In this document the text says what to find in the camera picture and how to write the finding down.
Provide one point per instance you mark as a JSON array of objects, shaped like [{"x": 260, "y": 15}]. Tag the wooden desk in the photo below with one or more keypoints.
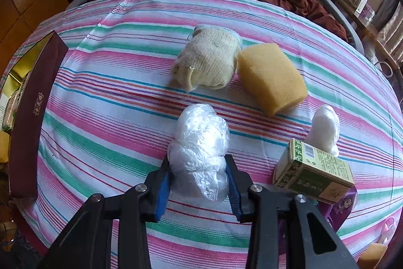
[{"x": 382, "y": 50}]

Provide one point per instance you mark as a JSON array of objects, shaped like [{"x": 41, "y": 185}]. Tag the gold-lined maroon gift box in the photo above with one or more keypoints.
[{"x": 31, "y": 105}]

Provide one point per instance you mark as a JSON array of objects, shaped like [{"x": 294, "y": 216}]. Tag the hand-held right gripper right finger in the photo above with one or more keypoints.
[{"x": 234, "y": 190}]

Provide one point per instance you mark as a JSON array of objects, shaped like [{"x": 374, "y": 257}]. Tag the green patterned small box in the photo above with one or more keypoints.
[{"x": 314, "y": 171}]

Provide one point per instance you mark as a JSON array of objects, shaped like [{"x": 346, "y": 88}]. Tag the clear plastic bag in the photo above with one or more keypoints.
[{"x": 198, "y": 136}]

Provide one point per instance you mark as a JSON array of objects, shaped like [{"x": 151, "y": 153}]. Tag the striped bed sheet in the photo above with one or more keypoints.
[{"x": 110, "y": 98}]

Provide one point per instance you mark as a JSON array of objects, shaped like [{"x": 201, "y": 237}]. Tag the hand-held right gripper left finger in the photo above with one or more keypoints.
[{"x": 163, "y": 185}]

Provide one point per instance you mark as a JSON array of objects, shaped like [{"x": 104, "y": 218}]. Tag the cream knit cloth bundle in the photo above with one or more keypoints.
[{"x": 207, "y": 61}]

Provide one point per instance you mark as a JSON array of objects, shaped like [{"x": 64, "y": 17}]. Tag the purple jar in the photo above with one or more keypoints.
[{"x": 366, "y": 12}]

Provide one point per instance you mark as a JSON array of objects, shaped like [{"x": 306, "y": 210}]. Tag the white cloth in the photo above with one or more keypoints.
[{"x": 326, "y": 127}]

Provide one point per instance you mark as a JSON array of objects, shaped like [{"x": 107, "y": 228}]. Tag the purple packet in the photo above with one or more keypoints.
[{"x": 341, "y": 209}]

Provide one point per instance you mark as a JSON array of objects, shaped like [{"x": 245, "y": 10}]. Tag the yellow sponge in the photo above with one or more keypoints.
[
  {"x": 270, "y": 80},
  {"x": 371, "y": 256}
]

